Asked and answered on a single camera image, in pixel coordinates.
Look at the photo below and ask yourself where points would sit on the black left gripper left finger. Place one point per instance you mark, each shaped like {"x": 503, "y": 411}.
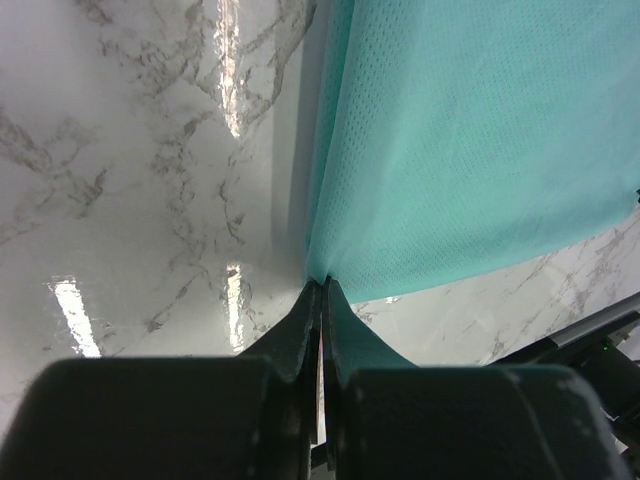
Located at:
{"x": 288, "y": 408}

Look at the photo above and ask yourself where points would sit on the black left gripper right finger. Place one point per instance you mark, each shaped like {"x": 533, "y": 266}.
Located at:
{"x": 348, "y": 345}

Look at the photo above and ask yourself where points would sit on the teal t shirt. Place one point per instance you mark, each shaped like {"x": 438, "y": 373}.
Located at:
{"x": 455, "y": 138}

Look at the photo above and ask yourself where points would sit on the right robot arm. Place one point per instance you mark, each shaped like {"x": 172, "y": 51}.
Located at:
{"x": 591, "y": 348}

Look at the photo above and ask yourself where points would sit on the aluminium rail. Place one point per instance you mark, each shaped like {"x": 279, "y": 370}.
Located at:
{"x": 594, "y": 327}

